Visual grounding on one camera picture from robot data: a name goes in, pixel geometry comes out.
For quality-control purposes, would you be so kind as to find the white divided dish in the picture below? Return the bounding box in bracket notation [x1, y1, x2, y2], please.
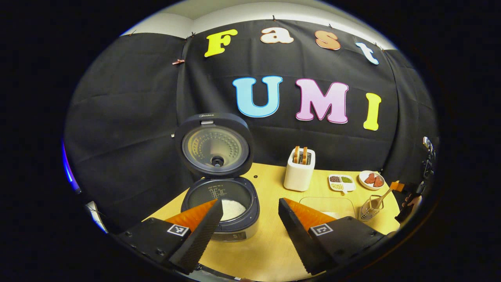
[328, 174, 356, 195]

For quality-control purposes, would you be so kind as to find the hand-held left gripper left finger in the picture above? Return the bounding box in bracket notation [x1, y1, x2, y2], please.
[117, 199, 224, 275]

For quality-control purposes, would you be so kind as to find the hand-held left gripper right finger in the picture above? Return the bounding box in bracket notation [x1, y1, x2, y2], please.
[278, 197, 388, 275]

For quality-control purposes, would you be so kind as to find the metal wire chopstick holder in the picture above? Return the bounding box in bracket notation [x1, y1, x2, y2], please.
[359, 195, 385, 222]

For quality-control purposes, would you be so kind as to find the white rice heap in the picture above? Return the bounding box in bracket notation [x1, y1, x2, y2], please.
[219, 199, 247, 222]

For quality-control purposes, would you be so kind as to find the clear plastic container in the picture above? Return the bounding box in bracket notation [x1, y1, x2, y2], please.
[299, 196, 357, 220]

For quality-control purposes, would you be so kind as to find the dark blue rice cooker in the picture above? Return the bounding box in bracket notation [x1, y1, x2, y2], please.
[174, 113, 261, 242]

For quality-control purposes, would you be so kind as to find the white round plate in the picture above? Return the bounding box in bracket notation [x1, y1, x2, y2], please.
[359, 170, 386, 191]

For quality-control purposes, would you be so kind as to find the white toaster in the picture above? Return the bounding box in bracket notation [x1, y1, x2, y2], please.
[283, 148, 316, 192]

